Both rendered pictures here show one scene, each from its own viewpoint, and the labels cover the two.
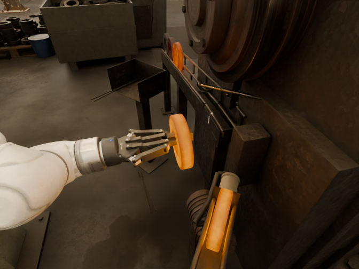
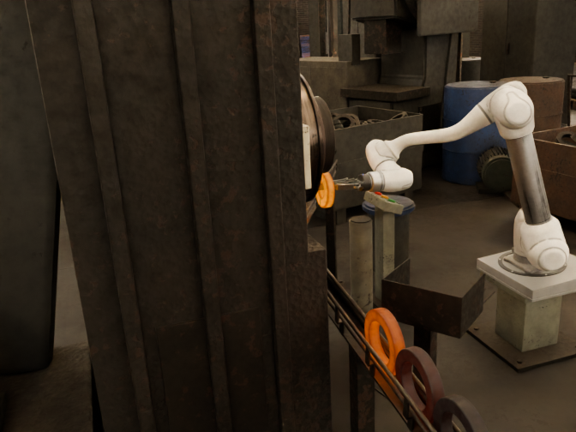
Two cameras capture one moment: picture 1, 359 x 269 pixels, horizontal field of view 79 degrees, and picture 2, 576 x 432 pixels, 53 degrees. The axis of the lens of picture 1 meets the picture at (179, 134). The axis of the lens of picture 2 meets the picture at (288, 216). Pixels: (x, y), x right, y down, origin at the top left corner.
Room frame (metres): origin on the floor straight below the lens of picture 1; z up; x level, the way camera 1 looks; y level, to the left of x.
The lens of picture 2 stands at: (2.83, -0.32, 1.52)
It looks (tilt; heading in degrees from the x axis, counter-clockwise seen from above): 19 degrees down; 176
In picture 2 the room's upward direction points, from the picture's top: 3 degrees counter-clockwise
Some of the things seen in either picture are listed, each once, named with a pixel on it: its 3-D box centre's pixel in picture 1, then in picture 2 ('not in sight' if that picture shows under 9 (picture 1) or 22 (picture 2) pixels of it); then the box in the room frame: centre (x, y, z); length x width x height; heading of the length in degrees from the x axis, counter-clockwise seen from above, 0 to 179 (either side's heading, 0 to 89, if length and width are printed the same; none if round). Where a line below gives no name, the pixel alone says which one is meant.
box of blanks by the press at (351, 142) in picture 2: not in sight; (344, 159); (-1.94, 0.49, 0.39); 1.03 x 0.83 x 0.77; 119
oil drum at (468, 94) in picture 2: not in sight; (475, 131); (-2.42, 1.81, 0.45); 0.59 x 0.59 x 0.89
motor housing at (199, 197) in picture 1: (205, 245); not in sight; (0.40, -0.11, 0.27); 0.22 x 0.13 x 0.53; 14
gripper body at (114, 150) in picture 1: (122, 149); (358, 183); (0.41, 0.15, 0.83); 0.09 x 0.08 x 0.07; 104
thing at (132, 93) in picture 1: (142, 120); (430, 373); (1.16, 0.24, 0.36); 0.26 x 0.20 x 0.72; 49
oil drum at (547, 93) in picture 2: not in sight; (527, 125); (-2.51, 2.35, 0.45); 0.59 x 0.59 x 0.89
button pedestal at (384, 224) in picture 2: not in sight; (384, 249); (-0.09, 0.39, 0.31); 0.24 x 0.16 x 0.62; 14
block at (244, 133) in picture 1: (246, 157); not in sight; (0.53, -0.23, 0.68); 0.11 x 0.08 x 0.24; 104
